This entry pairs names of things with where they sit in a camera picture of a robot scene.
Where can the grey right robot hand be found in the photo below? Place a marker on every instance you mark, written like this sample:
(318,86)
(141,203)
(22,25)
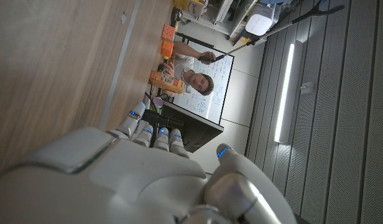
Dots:
(123,180)

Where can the orange juice carton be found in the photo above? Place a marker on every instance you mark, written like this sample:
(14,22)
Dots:
(166,82)

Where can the seated person in white shirt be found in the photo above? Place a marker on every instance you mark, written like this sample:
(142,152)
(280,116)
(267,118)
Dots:
(191,73)

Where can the orange block toy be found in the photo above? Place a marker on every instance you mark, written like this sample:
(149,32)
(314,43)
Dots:
(167,49)

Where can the rubik's cube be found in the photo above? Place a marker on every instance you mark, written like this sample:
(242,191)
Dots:
(168,32)

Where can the long ceiling light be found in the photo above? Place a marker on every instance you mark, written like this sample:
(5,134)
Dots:
(284,93)

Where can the cardboard box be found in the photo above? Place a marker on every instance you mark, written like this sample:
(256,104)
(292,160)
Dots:
(190,7)

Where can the white metal shelf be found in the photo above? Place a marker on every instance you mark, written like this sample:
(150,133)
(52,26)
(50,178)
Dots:
(219,15)

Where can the white air purifier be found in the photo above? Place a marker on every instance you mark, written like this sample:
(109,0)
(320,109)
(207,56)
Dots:
(260,20)

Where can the black reacher grabber stick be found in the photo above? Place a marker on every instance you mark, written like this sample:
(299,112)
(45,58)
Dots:
(272,31)

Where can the whiteboard with black frame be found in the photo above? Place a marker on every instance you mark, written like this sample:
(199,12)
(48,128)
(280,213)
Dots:
(210,93)

